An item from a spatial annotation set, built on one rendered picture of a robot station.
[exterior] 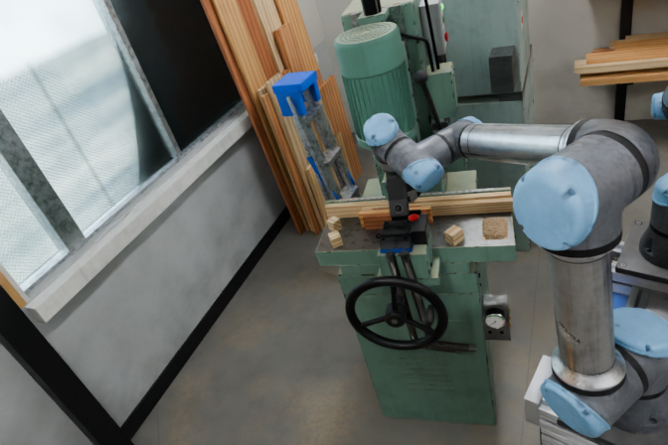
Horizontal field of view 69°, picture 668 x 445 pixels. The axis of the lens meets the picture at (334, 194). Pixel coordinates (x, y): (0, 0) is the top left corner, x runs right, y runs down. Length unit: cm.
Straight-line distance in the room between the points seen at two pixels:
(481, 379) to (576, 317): 108
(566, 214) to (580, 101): 323
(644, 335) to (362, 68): 83
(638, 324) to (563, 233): 40
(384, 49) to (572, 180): 71
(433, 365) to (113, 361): 139
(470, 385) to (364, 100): 112
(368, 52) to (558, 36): 258
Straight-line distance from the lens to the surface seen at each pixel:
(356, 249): 151
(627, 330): 106
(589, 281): 81
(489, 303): 167
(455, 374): 189
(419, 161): 100
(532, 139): 92
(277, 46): 313
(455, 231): 144
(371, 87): 130
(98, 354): 239
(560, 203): 69
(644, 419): 118
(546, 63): 379
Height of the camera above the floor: 184
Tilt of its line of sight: 31 degrees down
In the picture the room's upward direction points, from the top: 17 degrees counter-clockwise
